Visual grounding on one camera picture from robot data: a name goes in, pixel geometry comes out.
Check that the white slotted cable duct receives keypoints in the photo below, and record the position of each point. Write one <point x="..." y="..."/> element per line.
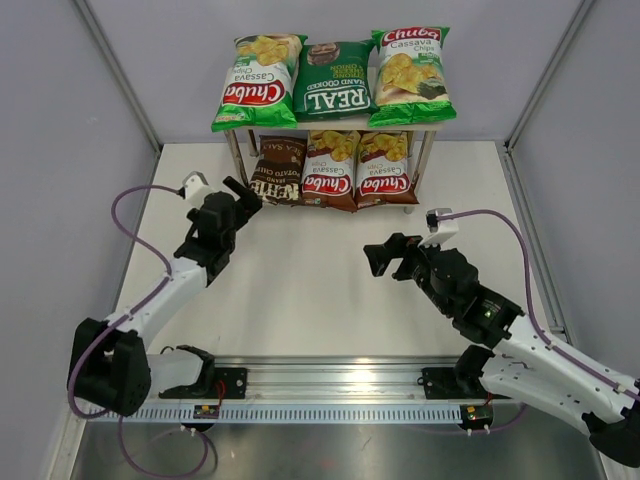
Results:
<point x="256" y="413"/>

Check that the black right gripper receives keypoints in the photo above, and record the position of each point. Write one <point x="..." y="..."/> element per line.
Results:
<point x="398" y="246"/>

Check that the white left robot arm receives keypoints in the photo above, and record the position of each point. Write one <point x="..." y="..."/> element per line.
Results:
<point x="109" y="365"/>

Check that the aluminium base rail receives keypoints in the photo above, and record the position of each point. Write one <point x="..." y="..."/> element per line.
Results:
<point x="383" y="380"/>

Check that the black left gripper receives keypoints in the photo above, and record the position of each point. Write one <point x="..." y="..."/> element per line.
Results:
<point x="250" y="204"/>

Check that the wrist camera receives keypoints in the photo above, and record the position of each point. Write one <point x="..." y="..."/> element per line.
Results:
<point x="194" y="189"/>
<point x="440" y="227"/>

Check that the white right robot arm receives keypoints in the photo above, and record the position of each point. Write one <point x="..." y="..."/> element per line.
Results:
<point x="510" y="356"/>

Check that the dark green Real chips bag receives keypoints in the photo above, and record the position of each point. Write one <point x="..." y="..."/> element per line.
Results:
<point x="332" y="81"/>

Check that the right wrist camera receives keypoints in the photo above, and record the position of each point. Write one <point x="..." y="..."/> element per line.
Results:
<point x="440" y="227"/>

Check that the white two-tier wooden shelf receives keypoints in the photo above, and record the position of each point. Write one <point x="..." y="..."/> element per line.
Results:
<point x="419" y="150"/>

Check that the green Chuba seaweed chips bag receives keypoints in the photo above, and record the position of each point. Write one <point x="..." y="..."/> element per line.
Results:
<point x="410" y="85"/>

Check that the brown Kettle sea salt bag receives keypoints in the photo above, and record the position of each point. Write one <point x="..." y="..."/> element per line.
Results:
<point x="277" y="176"/>

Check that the brown Chuba cassava chips bag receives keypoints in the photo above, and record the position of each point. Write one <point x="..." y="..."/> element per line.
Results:
<point x="382" y="170"/>

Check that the green Chuba cassava chips bag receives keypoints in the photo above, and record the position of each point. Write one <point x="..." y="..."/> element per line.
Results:
<point x="258" y="89"/>

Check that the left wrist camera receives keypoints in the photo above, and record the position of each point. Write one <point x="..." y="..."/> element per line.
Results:
<point x="194" y="189"/>

